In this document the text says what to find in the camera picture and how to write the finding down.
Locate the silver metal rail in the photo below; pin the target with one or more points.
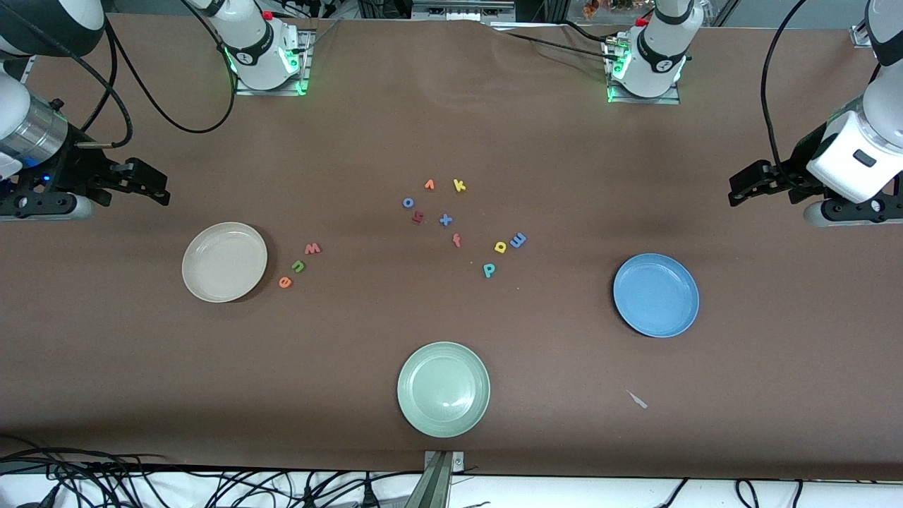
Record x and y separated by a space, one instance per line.
462 13

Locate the small white paper scrap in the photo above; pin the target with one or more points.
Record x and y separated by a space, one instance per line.
637 399

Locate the pink foam letter w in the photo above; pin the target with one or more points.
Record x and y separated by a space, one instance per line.
312 250

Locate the blue round plate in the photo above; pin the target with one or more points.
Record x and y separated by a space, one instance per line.
656 295

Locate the blue foam letter m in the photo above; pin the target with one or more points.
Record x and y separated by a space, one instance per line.
518 240

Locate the teal foam letter p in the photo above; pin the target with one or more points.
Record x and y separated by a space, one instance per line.
488 270

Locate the beige round plate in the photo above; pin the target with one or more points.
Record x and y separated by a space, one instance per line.
224 262

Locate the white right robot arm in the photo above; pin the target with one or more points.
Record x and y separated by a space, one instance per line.
257 53

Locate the brown paper table cover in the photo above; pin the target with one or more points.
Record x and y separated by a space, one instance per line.
451 127

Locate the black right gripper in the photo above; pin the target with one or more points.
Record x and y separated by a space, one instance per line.
76 171

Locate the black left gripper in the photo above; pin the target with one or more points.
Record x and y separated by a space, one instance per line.
787 173

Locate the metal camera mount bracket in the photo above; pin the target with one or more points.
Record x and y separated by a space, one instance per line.
437 487

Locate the pale green round plate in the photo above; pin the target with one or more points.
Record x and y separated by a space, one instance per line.
443 389

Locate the orange dried flower bunch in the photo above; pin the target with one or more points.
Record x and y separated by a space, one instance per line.
590 8

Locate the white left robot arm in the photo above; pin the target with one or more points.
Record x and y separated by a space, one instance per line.
659 56

